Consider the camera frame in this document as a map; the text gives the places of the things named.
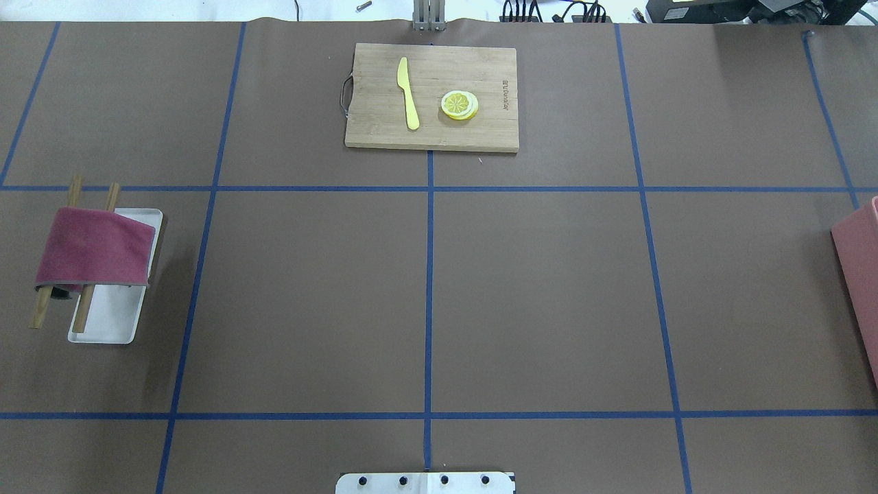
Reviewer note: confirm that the pink microfiber cloth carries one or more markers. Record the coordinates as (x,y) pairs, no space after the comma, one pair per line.
(95,247)

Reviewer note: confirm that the yellow lemon slice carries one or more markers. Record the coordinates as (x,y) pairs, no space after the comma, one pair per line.
(459,105)

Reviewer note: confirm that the bamboo cutting board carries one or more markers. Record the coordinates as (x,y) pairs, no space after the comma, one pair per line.
(376,113)

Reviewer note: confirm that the yellow plastic knife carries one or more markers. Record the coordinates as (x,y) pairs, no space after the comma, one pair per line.
(411,115)

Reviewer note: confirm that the white rectangular tray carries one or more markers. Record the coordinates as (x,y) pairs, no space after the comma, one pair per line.
(115,309)

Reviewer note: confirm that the pink plastic bin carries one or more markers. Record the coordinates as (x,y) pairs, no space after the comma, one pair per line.
(855,239)

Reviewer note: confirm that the black monitor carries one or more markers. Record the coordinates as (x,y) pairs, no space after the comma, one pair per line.
(753,12)

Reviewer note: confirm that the white camera post base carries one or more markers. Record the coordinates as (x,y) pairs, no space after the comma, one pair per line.
(427,482)

